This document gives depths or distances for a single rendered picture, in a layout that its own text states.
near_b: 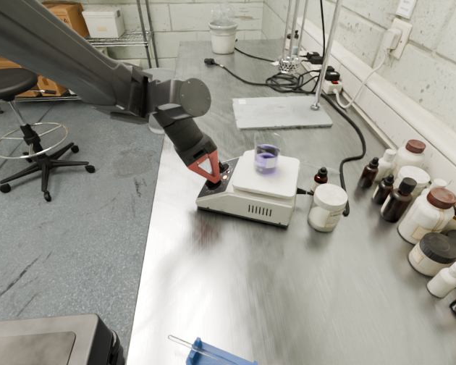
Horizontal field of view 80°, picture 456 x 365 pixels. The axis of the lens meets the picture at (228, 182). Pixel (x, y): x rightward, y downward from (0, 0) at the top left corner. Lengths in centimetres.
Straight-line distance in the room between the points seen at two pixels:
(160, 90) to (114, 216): 131
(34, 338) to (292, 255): 76
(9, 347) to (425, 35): 135
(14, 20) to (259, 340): 45
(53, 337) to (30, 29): 83
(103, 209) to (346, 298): 147
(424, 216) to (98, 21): 254
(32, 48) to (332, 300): 50
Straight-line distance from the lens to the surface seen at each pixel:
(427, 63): 88
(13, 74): 191
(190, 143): 50
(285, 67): 87
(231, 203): 54
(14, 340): 104
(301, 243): 55
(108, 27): 268
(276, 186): 52
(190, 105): 42
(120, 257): 151
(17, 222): 193
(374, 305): 53
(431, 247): 57
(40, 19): 31
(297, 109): 96
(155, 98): 45
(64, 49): 33
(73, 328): 98
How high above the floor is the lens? 119
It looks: 42 degrees down
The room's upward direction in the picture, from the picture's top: straight up
